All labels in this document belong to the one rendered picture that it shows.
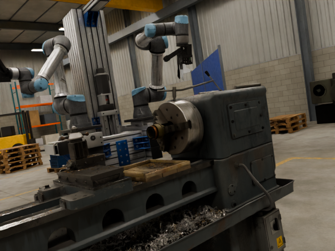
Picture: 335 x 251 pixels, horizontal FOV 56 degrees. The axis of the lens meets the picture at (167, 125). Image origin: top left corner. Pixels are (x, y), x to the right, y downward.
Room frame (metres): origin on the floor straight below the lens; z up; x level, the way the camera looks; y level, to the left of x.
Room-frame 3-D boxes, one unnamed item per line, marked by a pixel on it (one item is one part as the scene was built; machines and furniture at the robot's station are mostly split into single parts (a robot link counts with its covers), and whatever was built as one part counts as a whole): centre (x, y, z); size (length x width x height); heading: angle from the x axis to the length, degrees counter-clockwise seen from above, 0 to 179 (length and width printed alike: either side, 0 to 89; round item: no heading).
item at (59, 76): (2.25, 0.70, 1.54); 0.15 x 0.12 x 0.55; 55
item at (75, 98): (2.17, 0.60, 1.33); 0.13 x 0.12 x 0.14; 55
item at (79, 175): (1.51, 0.42, 0.95); 0.43 x 0.17 x 0.05; 40
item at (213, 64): (8.70, -1.19, 1.18); 4.12 x 0.80 x 2.35; 4
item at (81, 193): (1.47, 0.45, 0.90); 0.47 x 0.30 x 0.06; 40
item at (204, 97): (2.15, -0.35, 1.06); 0.59 x 0.48 x 0.39; 130
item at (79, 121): (2.17, 0.59, 1.21); 0.15 x 0.15 x 0.10
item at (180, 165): (1.72, 0.14, 0.89); 0.36 x 0.30 x 0.04; 40
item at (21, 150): (10.16, 4.96, 0.36); 1.26 x 0.86 x 0.73; 143
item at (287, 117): (9.43, -3.50, 0.22); 1.25 x 0.86 x 0.44; 135
